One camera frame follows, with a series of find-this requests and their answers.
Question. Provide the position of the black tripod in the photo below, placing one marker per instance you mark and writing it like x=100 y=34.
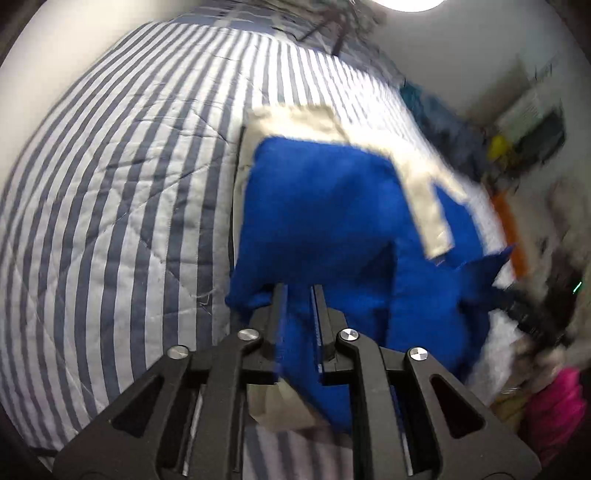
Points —
x=340 y=39

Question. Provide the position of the orange stool with checked cover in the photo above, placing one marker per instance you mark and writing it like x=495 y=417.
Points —
x=505 y=212

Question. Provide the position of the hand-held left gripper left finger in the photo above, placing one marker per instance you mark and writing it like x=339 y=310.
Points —
x=278 y=323

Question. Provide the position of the dark denim clothes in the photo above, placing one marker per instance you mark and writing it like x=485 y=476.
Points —
x=443 y=124

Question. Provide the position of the striped towel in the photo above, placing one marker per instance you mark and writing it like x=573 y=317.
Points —
x=526 y=108

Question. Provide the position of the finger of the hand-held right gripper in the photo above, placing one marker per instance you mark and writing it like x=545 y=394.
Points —
x=508 y=300

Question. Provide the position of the beige and blue work jacket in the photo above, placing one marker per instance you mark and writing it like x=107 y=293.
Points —
x=323 y=194

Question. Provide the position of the dark hanging clothes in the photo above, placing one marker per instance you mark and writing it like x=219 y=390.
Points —
x=547 y=134

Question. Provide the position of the bed with striped quilt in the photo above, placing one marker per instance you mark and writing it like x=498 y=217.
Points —
x=115 y=184

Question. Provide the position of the person's right forearm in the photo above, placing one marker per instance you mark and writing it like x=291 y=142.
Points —
x=554 y=410

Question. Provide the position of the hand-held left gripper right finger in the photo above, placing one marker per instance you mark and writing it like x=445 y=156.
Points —
x=321 y=323

